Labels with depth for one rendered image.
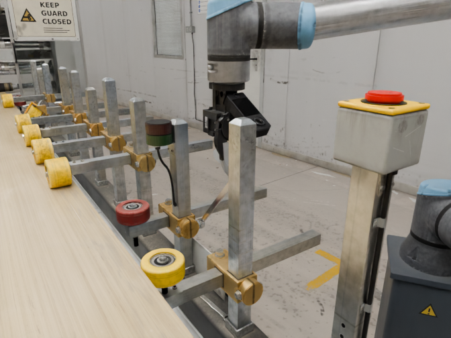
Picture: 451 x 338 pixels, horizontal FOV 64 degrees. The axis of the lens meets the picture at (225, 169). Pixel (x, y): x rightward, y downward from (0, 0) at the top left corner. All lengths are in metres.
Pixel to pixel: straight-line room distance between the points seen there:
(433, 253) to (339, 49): 2.73
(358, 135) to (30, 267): 0.60
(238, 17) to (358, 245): 0.48
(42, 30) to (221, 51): 2.64
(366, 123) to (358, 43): 3.26
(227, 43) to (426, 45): 2.75
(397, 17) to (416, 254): 0.73
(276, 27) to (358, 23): 0.27
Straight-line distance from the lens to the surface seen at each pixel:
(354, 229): 0.48
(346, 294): 0.53
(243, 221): 0.68
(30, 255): 0.80
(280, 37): 0.77
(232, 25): 0.75
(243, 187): 0.65
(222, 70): 0.75
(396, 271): 1.30
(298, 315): 1.97
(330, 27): 0.95
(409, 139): 0.44
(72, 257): 0.76
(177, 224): 0.91
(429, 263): 1.32
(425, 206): 1.27
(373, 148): 0.42
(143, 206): 0.90
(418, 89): 3.42
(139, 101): 1.06
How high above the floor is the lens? 1.29
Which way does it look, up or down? 20 degrees down
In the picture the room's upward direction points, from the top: straight up
